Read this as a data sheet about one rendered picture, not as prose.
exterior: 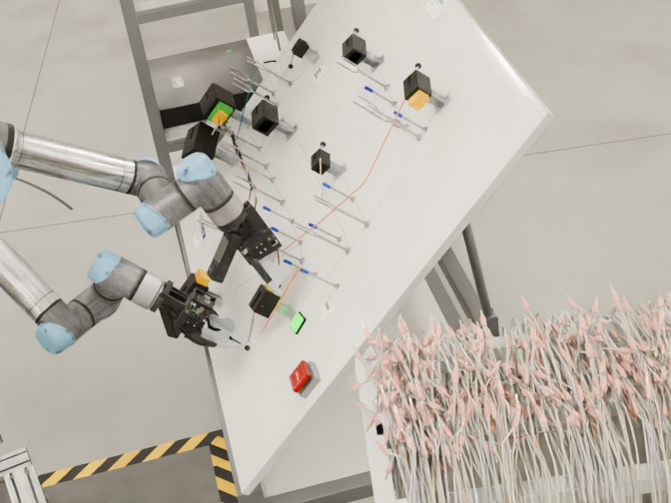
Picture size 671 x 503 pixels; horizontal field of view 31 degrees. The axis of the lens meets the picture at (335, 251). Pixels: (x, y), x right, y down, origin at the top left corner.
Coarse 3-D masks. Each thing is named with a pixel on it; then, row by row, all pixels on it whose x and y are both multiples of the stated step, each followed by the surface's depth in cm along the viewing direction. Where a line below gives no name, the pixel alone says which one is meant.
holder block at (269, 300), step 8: (264, 288) 263; (256, 296) 265; (264, 296) 263; (272, 296) 263; (280, 296) 264; (256, 304) 264; (264, 304) 263; (272, 304) 264; (256, 312) 263; (264, 312) 264
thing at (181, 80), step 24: (216, 48) 373; (240, 48) 371; (168, 72) 364; (192, 72) 362; (216, 72) 360; (168, 96) 351; (192, 96) 349; (240, 96) 348; (168, 120) 346; (192, 120) 348
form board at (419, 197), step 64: (320, 0) 324; (384, 0) 293; (448, 0) 267; (320, 64) 308; (384, 64) 279; (448, 64) 256; (320, 128) 294; (384, 128) 267; (448, 128) 246; (512, 128) 227; (256, 192) 309; (320, 192) 280; (384, 192) 256; (448, 192) 236; (192, 256) 326; (320, 256) 268; (384, 256) 246; (256, 320) 281; (320, 320) 257; (384, 320) 238; (256, 384) 268; (320, 384) 247; (256, 448) 257
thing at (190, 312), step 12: (168, 288) 258; (156, 300) 259; (168, 300) 259; (180, 300) 261; (192, 300) 261; (204, 300) 261; (180, 312) 262; (192, 312) 259; (204, 312) 260; (180, 324) 262; (192, 324) 262; (204, 324) 260
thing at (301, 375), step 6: (300, 366) 249; (306, 366) 248; (294, 372) 250; (300, 372) 248; (306, 372) 246; (294, 378) 249; (300, 378) 247; (306, 378) 246; (294, 384) 248; (300, 384) 247; (294, 390) 247
